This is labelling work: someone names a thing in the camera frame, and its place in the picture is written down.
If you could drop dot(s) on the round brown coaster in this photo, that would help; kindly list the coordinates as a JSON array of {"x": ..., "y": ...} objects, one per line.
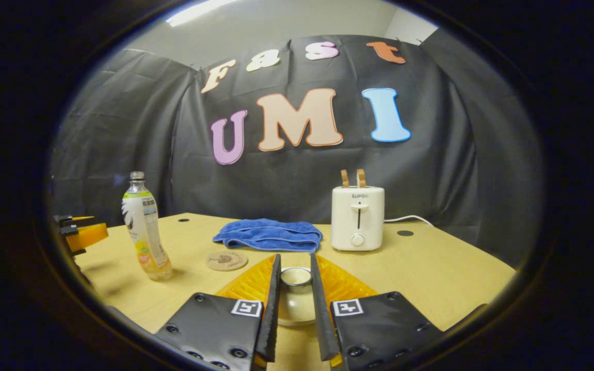
[{"x": 226, "y": 260}]

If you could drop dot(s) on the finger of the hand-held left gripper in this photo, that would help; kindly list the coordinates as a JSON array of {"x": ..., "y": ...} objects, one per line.
[
  {"x": 91, "y": 236},
  {"x": 78, "y": 220}
]

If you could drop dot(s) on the bread slice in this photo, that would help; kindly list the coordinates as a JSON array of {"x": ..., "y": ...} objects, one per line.
[
  {"x": 361, "y": 178},
  {"x": 345, "y": 179}
]

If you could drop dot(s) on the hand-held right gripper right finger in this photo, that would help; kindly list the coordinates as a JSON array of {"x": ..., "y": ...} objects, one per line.
[{"x": 320, "y": 309}]

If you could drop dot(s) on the clear water bottle yellow drink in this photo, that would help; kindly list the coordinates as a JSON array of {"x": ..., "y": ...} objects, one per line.
[{"x": 145, "y": 232}]

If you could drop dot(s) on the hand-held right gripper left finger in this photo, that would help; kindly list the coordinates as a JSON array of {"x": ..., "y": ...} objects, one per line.
[{"x": 271, "y": 309}]

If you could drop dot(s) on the blue folded towel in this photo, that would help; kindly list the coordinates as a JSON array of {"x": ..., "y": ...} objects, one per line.
[{"x": 268, "y": 236}]

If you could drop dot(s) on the white toaster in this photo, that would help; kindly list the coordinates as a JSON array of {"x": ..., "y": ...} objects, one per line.
[{"x": 357, "y": 221}]

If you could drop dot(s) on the cream teacup lid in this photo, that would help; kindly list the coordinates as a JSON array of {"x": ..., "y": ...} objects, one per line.
[{"x": 296, "y": 278}]

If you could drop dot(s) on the cream ceramic saucer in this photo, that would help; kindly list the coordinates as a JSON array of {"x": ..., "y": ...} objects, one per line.
[{"x": 297, "y": 323}]

